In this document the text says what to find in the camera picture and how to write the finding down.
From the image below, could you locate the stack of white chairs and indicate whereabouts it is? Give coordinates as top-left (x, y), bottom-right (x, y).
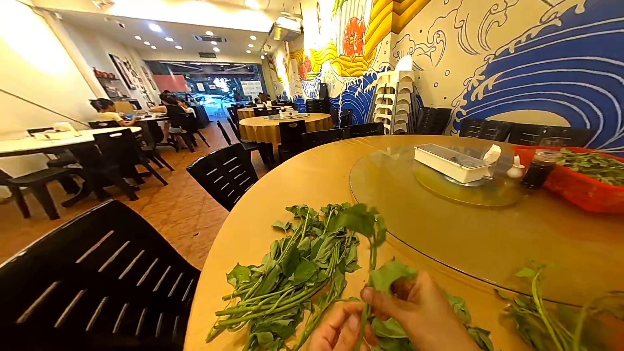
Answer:
top-left (372, 70), bottom-right (416, 136)

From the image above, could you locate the pile of greens, loose leaves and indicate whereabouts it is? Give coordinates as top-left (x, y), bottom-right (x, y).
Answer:
top-left (557, 148), bottom-right (624, 187)

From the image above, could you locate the dark sauce jar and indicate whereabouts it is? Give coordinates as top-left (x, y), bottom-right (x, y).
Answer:
top-left (521, 149), bottom-right (558, 191)

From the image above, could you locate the round table, golden cloth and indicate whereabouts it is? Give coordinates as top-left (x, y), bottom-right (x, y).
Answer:
top-left (238, 112), bottom-right (333, 145)

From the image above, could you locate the person's left hand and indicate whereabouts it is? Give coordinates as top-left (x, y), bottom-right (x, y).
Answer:
top-left (308, 300), bottom-right (379, 351)

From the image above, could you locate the black slatted chair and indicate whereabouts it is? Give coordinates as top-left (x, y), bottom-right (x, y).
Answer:
top-left (301, 128), bottom-right (352, 160)
top-left (186, 143), bottom-right (259, 212)
top-left (416, 107), bottom-right (453, 136)
top-left (0, 199), bottom-right (202, 351)
top-left (348, 122), bottom-right (385, 139)
top-left (459, 118), bottom-right (514, 145)
top-left (508, 123), bottom-right (597, 148)

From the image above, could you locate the heap of green stalks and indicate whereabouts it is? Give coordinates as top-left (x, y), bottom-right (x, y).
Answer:
top-left (495, 261), bottom-right (624, 351)

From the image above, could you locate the red plastic basket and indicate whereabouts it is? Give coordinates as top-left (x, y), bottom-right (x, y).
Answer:
top-left (513, 146), bottom-right (624, 215)

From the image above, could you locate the white table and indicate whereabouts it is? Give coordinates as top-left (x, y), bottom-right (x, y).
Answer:
top-left (0, 126), bottom-right (142, 158)

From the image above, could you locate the white box with clear lid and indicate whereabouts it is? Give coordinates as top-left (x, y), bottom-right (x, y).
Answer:
top-left (414, 143), bottom-right (493, 184)

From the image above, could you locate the round glass turntable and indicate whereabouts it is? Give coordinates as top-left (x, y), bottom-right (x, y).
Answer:
top-left (349, 142), bottom-right (624, 308)

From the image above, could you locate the person's right hand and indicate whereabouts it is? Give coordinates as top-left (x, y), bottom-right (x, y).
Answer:
top-left (361, 270), bottom-right (483, 351)

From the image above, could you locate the glass shop front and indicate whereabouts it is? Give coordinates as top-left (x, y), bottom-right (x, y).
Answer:
top-left (146, 59), bottom-right (272, 123)

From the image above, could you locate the heap of plucked leaves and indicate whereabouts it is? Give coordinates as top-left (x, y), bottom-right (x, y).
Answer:
top-left (370, 292), bottom-right (494, 351)

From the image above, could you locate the wall shelf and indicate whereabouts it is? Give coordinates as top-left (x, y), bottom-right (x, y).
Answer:
top-left (93, 68), bottom-right (129, 101)

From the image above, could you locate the white air conditioner unit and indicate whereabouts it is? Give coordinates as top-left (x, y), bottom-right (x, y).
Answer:
top-left (270, 15), bottom-right (304, 42)

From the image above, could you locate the large round table, golden tablecloth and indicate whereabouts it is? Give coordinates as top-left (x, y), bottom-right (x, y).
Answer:
top-left (184, 135), bottom-right (624, 351)

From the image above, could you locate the green leafy stem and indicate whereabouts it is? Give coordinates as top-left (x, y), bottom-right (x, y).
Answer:
top-left (336, 203), bottom-right (419, 351)

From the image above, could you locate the small white bottle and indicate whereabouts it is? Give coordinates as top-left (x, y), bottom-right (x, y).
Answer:
top-left (506, 155), bottom-right (526, 179)

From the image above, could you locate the pile of leafy greens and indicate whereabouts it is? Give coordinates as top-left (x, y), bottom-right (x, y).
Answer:
top-left (206, 202), bottom-right (362, 351)

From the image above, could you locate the black stool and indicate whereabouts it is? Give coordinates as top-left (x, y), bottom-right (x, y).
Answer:
top-left (0, 167), bottom-right (75, 220)

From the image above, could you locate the framed wall picture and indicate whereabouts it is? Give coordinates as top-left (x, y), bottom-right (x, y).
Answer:
top-left (109, 54), bottom-right (140, 91)

